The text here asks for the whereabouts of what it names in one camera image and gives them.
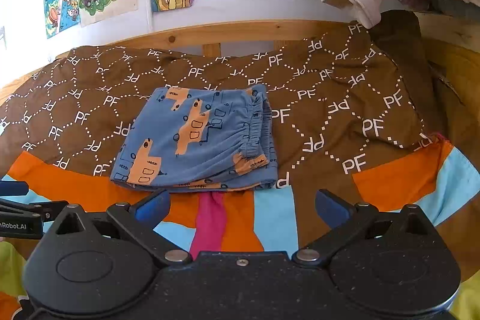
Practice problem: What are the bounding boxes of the blue pants with orange cars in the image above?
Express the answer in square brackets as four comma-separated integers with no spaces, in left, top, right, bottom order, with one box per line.
[110,85,278,192]

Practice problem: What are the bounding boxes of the brown PF patterned blanket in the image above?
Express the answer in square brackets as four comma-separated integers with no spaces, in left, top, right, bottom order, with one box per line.
[0,10,457,253]

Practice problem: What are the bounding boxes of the wooden bed frame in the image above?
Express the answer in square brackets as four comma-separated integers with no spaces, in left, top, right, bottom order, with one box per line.
[0,10,480,283]

